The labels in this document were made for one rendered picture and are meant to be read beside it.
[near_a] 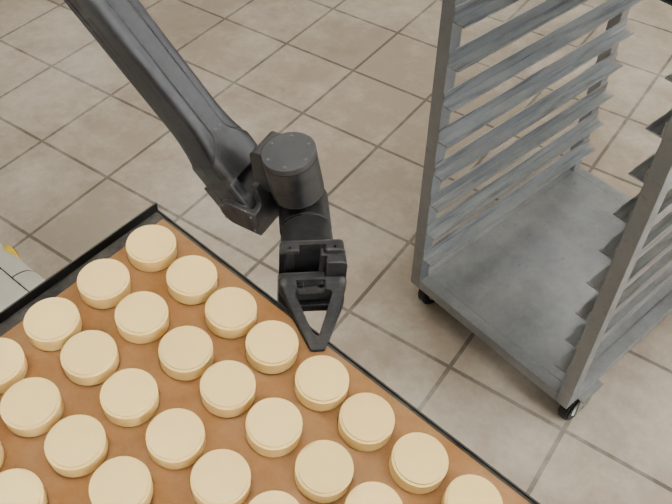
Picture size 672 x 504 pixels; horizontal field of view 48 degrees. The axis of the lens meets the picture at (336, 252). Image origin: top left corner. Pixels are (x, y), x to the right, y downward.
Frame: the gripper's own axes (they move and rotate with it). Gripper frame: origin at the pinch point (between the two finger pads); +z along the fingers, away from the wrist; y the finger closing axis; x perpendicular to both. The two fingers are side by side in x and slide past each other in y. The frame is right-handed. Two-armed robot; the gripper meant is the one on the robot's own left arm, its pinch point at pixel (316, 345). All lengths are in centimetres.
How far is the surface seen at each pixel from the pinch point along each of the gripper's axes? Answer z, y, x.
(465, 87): -76, 30, -37
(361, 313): -71, 100, -22
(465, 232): -77, 76, -47
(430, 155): -73, 45, -32
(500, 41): -79, 22, -43
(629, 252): -36, 33, -58
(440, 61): -74, 23, -30
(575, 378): -33, 72, -60
